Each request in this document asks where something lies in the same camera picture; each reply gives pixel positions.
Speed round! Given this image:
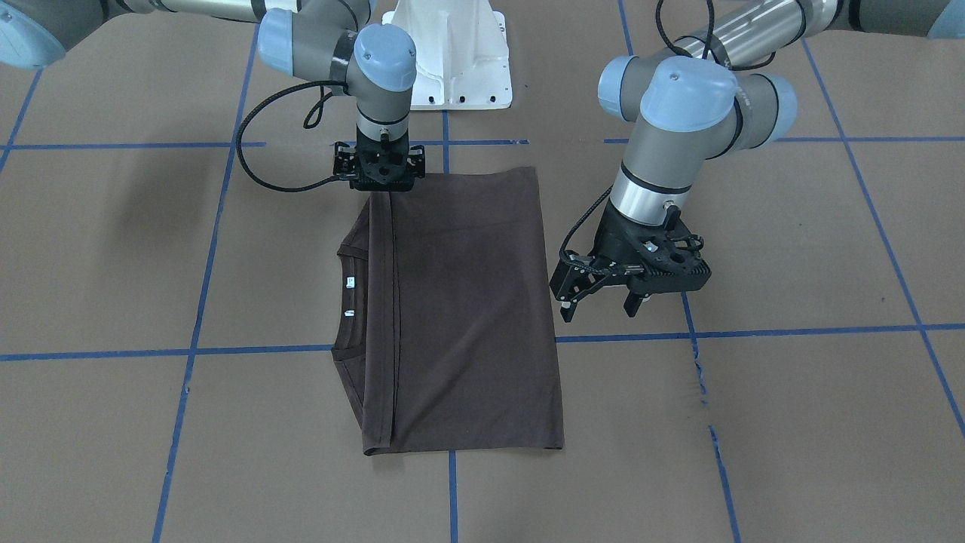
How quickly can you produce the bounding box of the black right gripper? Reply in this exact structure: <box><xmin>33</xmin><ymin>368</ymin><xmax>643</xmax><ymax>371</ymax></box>
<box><xmin>334</xmin><ymin>133</ymin><xmax>425</xmax><ymax>192</ymax></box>

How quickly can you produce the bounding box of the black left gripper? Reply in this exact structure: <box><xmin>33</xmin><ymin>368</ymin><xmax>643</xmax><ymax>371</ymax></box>
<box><xmin>550</xmin><ymin>198</ymin><xmax>712</xmax><ymax>318</ymax></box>

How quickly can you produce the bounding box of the dark brown t-shirt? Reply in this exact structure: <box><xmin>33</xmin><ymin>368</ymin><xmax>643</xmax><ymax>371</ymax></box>
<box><xmin>332</xmin><ymin>167</ymin><xmax>565</xmax><ymax>455</ymax></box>

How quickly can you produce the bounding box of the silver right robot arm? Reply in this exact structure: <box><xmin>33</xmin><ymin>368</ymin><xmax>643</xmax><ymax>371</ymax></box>
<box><xmin>2</xmin><ymin>1</ymin><xmax>425</xmax><ymax>193</ymax></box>

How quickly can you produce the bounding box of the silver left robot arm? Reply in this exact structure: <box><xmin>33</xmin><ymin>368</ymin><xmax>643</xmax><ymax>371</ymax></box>
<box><xmin>550</xmin><ymin>1</ymin><xmax>963</xmax><ymax>322</ymax></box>

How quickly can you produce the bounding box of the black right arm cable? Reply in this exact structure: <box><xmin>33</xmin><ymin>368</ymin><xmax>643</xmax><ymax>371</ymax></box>
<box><xmin>235</xmin><ymin>79</ymin><xmax>355</xmax><ymax>194</ymax></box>

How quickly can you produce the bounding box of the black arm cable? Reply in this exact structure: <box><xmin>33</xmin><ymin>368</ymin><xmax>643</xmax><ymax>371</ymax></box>
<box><xmin>559</xmin><ymin>0</ymin><xmax>717</xmax><ymax>265</ymax></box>
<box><xmin>235</xmin><ymin>79</ymin><xmax>355</xmax><ymax>194</ymax></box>

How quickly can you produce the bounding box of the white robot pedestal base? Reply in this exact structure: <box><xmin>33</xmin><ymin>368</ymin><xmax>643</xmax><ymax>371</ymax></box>
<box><xmin>381</xmin><ymin>1</ymin><xmax>513</xmax><ymax>111</ymax></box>

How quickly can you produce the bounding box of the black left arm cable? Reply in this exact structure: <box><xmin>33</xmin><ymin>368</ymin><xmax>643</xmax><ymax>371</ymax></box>
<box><xmin>559</xmin><ymin>0</ymin><xmax>717</xmax><ymax>265</ymax></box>

